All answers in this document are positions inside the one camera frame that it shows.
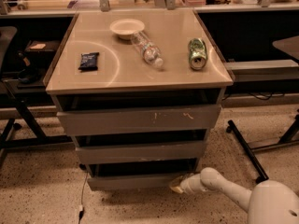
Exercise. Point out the dark blue snack packet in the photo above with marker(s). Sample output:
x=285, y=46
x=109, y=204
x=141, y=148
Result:
x=88, y=61

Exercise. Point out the black office chair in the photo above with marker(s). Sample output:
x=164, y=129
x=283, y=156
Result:
x=7, y=35

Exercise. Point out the white bowl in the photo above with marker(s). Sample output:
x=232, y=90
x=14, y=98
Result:
x=124, y=28

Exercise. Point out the dark box on shelf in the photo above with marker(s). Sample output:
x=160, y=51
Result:
x=42, y=48

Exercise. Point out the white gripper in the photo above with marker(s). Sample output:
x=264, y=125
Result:
x=185, y=185

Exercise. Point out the long back workbench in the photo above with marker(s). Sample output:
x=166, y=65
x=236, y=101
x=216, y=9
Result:
x=52, y=8

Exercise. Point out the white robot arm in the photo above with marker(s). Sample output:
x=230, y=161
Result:
x=270, y=202

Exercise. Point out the grey drawer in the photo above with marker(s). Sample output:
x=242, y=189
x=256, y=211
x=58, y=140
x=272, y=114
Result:
x=135, y=147
x=140, y=112
x=138, y=175

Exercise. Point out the black wheeled stand right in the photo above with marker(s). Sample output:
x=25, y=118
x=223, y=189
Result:
x=290, y=137

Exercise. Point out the grey drawer cabinet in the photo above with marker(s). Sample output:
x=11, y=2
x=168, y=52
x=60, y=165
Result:
x=120, y=66

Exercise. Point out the clear plastic water bottle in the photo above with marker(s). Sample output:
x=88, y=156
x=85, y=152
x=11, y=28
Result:
x=149, y=52

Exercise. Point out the green soda can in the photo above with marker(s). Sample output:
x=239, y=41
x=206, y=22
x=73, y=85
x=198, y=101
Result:
x=197, y=53

